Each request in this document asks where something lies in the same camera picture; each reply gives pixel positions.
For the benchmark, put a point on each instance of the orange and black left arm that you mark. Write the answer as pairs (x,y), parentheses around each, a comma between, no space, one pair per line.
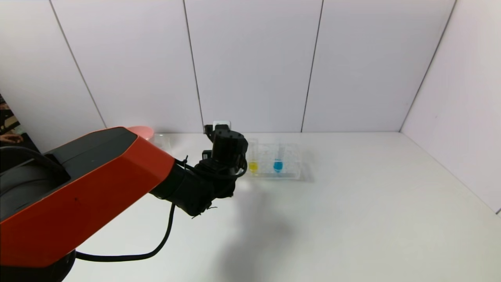
(98,188)

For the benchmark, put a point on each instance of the bystander bare hand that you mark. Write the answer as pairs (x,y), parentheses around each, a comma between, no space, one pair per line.
(9,138)

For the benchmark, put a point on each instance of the clear acrylic test tube rack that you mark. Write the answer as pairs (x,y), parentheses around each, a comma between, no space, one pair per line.
(289,172)

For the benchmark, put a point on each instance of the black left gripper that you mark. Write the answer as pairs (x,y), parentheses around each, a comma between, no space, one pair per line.
(229,147)

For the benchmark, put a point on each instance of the pink plastic bowl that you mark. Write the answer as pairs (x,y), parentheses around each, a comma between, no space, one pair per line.
(141,131)

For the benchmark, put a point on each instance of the test tube with blue pigment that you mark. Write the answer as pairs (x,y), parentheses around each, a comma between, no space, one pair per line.
(278,166)

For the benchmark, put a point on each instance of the clear glass beaker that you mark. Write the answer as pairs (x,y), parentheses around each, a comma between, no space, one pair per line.
(164,141)

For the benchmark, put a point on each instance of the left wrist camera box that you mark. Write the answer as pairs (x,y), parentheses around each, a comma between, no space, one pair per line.
(222,123)

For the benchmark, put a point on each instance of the test tube with yellow pigment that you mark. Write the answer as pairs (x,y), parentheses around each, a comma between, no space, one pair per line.
(253,166)

